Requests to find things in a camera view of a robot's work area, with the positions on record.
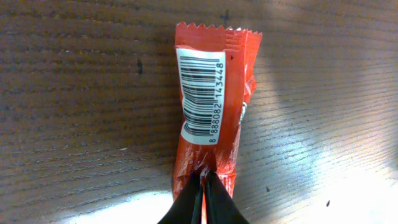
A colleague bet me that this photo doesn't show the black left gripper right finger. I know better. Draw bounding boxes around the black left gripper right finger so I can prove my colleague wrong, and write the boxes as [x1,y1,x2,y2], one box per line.
[205,172,249,224]

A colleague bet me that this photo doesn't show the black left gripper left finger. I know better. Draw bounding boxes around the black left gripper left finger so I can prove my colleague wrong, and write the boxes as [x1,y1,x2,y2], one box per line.
[158,174,203,224]

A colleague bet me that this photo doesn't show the red snack stick packet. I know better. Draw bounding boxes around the red snack stick packet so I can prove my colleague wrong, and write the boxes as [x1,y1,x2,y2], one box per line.
[172,22,262,223]

